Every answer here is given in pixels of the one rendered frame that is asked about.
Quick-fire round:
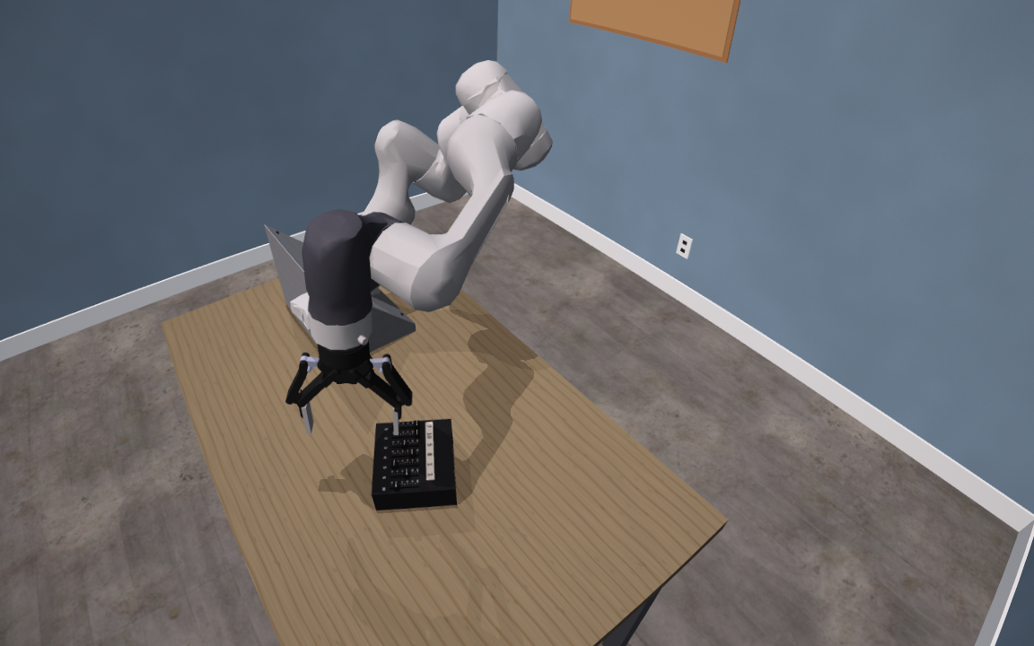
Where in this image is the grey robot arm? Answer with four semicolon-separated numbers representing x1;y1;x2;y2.
290;60;553;350

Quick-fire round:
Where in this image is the black lighting desk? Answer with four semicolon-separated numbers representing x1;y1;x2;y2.
372;419;457;511

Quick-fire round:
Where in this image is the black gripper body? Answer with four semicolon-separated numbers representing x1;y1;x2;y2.
317;341;373;384

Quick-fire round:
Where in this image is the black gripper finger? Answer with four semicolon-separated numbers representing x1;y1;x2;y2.
349;353;412;435
285;353;340;434

